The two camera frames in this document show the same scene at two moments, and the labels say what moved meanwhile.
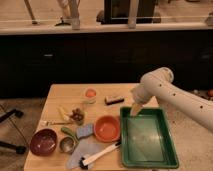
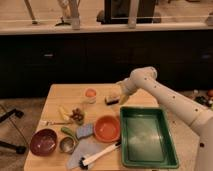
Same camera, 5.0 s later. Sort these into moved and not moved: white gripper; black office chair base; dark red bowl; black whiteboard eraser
Moved: white gripper
Not moved: black whiteboard eraser; dark red bowl; black office chair base
